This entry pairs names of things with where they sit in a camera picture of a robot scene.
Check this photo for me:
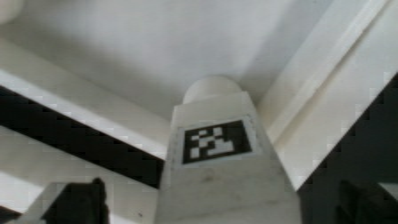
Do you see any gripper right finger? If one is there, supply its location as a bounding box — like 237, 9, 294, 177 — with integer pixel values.
335, 180, 398, 224

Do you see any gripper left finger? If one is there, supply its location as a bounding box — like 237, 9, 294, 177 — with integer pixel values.
15, 177, 113, 224

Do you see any white L-shaped obstacle fence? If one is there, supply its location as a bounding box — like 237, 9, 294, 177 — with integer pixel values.
0, 0, 398, 224

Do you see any white square tabletop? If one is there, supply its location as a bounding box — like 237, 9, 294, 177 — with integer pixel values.
0, 0, 394, 155

